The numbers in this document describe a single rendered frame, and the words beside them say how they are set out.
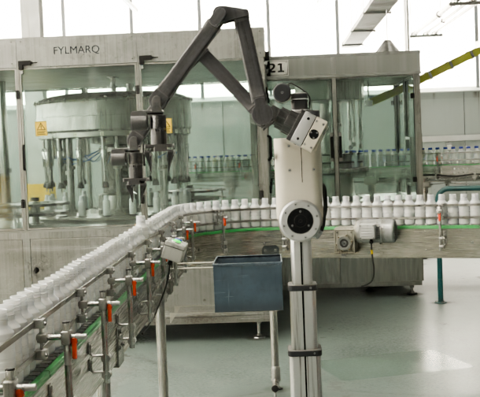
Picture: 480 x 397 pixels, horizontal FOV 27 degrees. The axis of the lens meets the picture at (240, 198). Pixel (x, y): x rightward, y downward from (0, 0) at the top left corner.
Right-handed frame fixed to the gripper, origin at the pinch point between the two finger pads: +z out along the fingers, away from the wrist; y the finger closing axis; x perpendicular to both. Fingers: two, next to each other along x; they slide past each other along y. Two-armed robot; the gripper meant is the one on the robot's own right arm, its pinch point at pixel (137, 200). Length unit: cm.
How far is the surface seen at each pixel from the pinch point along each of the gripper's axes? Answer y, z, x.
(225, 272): -34, 36, -37
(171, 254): -16.3, 19.5, 26.8
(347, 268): -122, 104, -526
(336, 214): -91, 21, -159
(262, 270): -50, 35, -37
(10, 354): -4, 16, 211
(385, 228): -116, 27, -134
